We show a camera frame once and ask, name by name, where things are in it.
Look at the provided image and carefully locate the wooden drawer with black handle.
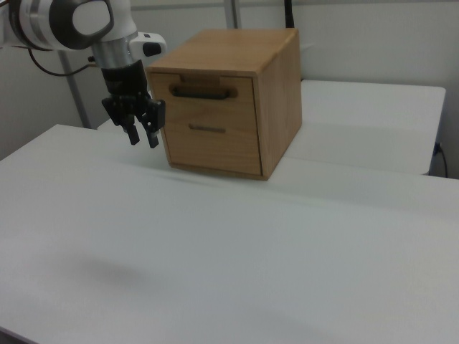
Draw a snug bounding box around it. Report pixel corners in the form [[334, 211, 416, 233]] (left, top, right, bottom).
[[148, 72, 260, 134]]

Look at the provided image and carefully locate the grey metal frame post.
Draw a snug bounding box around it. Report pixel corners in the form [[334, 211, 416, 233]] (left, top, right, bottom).
[[223, 0, 240, 30], [57, 49, 91, 129]]

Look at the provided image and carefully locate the black wall power cable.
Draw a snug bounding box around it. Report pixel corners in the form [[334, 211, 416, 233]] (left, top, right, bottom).
[[435, 142, 450, 178]]

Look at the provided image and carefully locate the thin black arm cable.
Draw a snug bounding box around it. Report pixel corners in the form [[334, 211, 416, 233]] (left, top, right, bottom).
[[27, 47, 100, 77]]

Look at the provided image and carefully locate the black pole behind cabinet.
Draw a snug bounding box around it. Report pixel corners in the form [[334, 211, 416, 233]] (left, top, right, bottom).
[[283, 0, 296, 29]]

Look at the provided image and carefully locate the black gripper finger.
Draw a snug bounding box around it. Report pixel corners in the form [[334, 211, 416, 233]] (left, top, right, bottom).
[[123, 116, 141, 146], [140, 99, 166, 149]]

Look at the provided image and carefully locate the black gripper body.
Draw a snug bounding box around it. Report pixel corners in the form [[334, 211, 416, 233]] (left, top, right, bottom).
[[100, 59, 158, 134]]

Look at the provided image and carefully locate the wooden two-drawer cabinet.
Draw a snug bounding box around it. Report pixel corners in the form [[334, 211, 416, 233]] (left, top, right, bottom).
[[146, 28, 305, 181]]

